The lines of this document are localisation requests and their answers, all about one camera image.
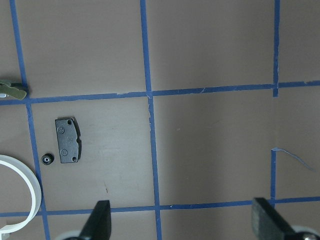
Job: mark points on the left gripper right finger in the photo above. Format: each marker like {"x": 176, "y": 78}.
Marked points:
{"x": 268, "y": 224}

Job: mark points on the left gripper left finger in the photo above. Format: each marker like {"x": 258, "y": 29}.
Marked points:
{"x": 99, "y": 223}

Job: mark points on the black brake pad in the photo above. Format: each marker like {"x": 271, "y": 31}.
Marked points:
{"x": 68, "y": 140}

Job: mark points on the brown paper mat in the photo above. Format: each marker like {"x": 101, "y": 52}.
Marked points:
{"x": 187, "y": 110}

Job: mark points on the green curved brake shoe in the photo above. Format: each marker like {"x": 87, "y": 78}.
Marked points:
{"x": 15, "y": 90}

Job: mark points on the white curved plastic bracket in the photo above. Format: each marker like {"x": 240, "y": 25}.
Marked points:
{"x": 19, "y": 190}

